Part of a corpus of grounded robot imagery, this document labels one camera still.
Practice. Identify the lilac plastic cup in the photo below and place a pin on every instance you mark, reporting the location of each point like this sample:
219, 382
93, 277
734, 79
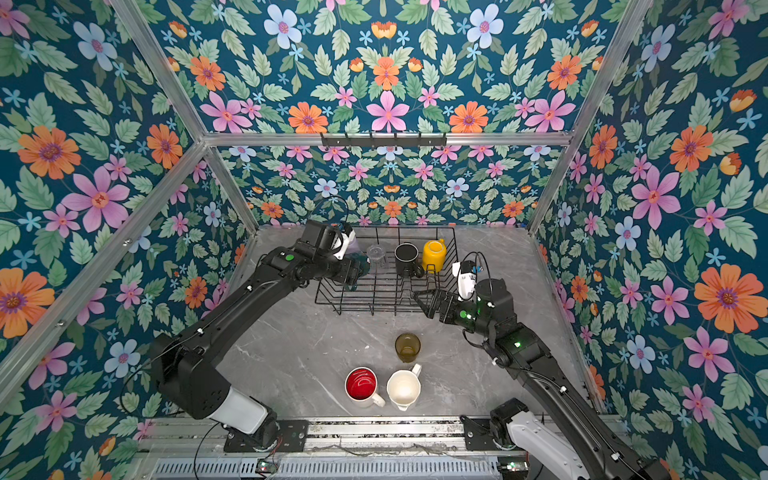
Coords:
354, 246

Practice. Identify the aluminium mounting rail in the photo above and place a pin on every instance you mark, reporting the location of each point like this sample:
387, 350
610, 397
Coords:
393, 435

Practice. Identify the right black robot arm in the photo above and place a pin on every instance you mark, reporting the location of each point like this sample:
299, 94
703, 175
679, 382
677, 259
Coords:
583, 447

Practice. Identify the black mug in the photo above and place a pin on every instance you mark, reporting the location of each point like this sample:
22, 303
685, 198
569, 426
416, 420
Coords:
407, 261

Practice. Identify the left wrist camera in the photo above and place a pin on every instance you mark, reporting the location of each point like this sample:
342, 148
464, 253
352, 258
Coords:
345, 238

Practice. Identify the cream mug green outside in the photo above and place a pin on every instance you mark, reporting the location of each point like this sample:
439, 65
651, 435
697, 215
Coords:
360, 266

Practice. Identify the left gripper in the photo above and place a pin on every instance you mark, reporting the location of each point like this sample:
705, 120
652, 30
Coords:
349, 270

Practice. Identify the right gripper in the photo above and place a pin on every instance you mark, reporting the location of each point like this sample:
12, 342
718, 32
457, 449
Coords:
438, 296

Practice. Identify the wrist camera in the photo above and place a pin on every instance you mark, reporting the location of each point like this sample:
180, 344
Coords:
465, 274
345, 238

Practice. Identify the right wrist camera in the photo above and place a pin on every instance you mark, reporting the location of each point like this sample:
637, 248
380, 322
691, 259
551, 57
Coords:
465, 274

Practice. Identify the black hook rail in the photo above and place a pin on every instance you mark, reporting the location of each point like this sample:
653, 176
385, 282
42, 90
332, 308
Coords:
371, 140

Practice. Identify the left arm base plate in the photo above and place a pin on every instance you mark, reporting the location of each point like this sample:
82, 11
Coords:
276, 435

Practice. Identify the black wire dish rack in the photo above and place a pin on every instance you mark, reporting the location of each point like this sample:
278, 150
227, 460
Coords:
386, 292

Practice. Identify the red mug white outside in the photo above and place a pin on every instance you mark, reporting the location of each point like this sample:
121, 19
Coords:
361, 386

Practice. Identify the yellow mug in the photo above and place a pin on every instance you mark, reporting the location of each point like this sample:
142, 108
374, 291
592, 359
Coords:
434, 255

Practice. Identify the olive green glass cup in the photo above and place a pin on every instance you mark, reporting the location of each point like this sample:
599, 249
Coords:
407, 347

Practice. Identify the clear glass cup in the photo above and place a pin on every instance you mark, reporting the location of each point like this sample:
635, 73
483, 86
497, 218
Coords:
377, 258

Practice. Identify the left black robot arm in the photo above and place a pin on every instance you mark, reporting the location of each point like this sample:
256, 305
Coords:
183, 367

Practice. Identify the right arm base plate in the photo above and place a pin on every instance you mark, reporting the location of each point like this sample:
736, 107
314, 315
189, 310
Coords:
478, 435

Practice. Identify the cream white mug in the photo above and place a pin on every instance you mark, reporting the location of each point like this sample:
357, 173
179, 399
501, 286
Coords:
404, 387

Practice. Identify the white ventilation grille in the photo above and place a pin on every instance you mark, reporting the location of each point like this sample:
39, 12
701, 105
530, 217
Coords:
329, 468

